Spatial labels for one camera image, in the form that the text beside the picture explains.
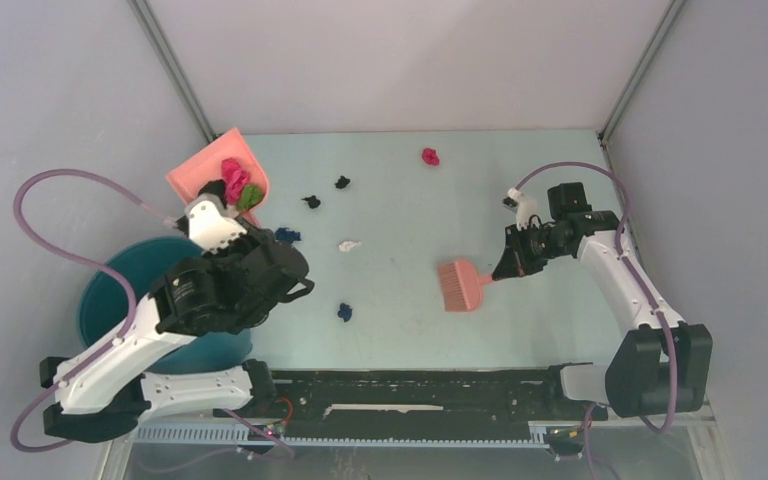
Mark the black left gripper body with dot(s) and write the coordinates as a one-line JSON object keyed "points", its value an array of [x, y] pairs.
{"points": [[236, 250]]}

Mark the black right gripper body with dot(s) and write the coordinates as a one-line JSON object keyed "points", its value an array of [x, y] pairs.
{"points": [[532, 247]]}

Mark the pink hand brush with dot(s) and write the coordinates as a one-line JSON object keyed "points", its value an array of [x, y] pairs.
{"points": [[461, 285]]}

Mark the pink dustpan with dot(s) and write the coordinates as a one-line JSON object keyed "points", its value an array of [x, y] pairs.
{"points": [[190, 176]]}

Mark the green paper scrap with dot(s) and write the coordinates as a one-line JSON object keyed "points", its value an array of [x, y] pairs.
{"points": [[250, 196]]}

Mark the black paper scrap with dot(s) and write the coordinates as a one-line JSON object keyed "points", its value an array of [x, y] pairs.
{"points": [[214, 187], [342, 183], [312, 201]]}

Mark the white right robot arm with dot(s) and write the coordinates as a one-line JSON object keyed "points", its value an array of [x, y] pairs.
{"points": [[662, 363]]}

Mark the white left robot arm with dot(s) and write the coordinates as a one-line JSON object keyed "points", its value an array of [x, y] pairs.
{"points": [[108, 390]]}

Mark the dark blue paper scrap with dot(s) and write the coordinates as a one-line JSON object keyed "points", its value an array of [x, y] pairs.
{"points": [[287, 235]]}

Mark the dark blue scrap near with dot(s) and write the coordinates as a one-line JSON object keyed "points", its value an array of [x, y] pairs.
{"points": [[345, 312]]}

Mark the white paper scrap left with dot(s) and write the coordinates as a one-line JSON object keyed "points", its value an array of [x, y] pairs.
{"points": [[347, 245]]}

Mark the magenta paper scrap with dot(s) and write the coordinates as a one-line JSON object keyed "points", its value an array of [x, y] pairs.
{"points": [[430, 157]]}

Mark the teal plastic bucket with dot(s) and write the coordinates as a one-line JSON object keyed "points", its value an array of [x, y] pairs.
{"points": [[104, 304]]}

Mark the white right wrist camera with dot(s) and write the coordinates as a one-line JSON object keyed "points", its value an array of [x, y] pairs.
{"points": [[524, 207]]}

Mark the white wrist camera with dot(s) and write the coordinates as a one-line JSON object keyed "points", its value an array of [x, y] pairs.
{"points": [[209, 227], [524, 207]]}

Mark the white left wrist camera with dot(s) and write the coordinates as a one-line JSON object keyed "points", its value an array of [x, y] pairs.
{"points": [[209, 227]]}

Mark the aluminium corner post right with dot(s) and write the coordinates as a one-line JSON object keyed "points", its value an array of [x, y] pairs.
{"points": [[652, 49]]}

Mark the aluminium corner post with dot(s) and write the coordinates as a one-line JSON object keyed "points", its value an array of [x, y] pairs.
{"points": [[157, 38], [652, 49]]}

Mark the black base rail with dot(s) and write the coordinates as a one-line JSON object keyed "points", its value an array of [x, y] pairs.
{"points": [[463, 406]]}

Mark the aluminium corner post left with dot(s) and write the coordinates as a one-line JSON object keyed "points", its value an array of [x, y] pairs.
{"points": [[157, 38]]}

